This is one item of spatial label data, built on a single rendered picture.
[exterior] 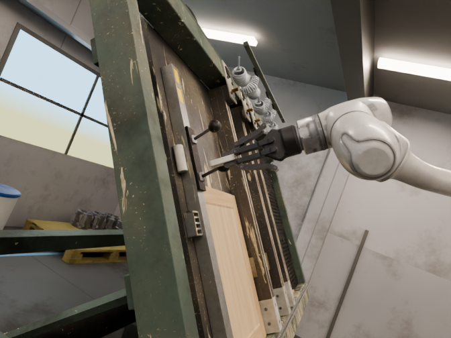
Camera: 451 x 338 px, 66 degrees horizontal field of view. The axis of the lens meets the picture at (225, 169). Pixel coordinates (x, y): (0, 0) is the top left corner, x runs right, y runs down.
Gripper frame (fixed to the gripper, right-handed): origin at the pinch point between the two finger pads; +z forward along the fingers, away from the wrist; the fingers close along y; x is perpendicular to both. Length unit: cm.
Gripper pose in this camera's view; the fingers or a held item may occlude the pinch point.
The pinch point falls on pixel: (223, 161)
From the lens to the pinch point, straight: 90.8
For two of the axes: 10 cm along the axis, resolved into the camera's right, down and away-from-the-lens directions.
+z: -9.3, 2.7, 2.5
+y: 2.1, 9.5, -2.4
